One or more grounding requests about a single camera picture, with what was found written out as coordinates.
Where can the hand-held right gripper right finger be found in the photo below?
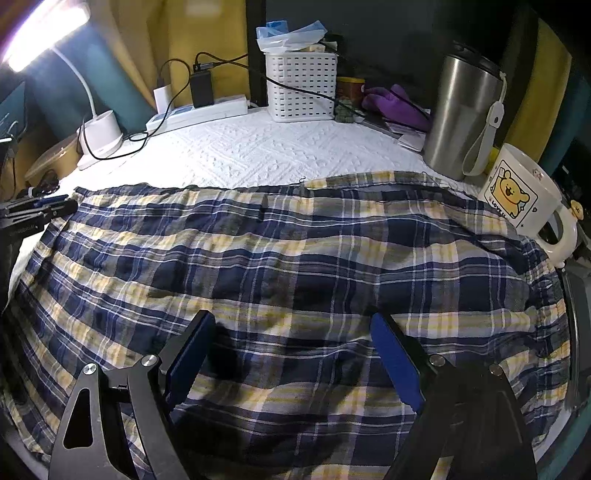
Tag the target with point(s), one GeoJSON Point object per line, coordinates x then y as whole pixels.
{"type": "Point", "coordinates": [397, 369]}

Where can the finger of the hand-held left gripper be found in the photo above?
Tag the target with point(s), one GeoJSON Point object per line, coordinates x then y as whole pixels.
{"type": "Point", "coordinates": [46, 201]}
{"type": "Point", "coordinates": [55, 211]}

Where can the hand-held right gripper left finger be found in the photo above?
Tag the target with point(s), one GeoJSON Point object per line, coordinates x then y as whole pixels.
{"type": "Point", "coordinates": [191, 364]}

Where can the plaid pants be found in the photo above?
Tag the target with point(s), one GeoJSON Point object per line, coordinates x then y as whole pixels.
{"type": "Point", "coordinates": [295, 258]}

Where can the tan lidded container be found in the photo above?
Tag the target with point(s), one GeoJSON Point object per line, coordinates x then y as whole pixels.
{"type": "Point", "coordinates": [55, 159]}

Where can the white desk lamp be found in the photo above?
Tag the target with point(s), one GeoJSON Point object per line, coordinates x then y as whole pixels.
{"type": "Point", "coordinates": [99, 134]}

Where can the tablet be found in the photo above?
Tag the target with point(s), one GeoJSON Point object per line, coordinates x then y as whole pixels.
{"type": "Point", "coordinates": [9, 110]}

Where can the white charger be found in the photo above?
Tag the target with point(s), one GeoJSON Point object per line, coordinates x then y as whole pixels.
{"type": "Point", "coordinates": [162, 99]}

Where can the white power strip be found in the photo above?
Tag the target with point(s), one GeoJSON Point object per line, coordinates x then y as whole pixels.
{"type": "Point", "coordinates": [198, 115]}

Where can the black charger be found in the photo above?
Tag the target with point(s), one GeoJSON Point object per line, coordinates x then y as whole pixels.
{"type": "Point", "coordinates": [202, 90]}

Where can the white bear mug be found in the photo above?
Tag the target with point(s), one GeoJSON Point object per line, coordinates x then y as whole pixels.
{"type": "Point", "coordinates": [521, 194]}

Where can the white papers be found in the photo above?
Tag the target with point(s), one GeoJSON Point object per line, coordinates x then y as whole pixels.
{"type": "Point", "coordinates": [411, 138]}

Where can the yellow curtain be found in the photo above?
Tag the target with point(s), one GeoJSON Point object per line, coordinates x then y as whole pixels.
{"type": "Point", "coordinates": [545, 92]}
{"type": "Point", "coordinates": [207, 27]}

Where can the purple cloth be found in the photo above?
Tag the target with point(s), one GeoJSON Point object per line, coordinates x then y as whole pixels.
{"type": "Point", "coordinates": [397, 108]}

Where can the steel tumbler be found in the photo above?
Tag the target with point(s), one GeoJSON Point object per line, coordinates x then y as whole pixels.
{"type": "Point", "coordinates": [457, 115]}

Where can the white plastic basket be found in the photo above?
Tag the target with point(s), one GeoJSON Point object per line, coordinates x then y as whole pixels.
{"type": "Point", "coordinates": [300, 99]}

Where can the brown jar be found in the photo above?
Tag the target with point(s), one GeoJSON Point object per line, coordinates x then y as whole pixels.
{"type": "Point", "coordinates": [351, 88]}

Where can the blue plastic bag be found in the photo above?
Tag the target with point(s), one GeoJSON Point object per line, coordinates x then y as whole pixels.
{"type": "Point", "coordinates": [286, 37]}

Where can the black vertical post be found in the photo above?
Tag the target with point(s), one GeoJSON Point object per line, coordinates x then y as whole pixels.
{"type": "Point", "coordinates": [257, 69]}

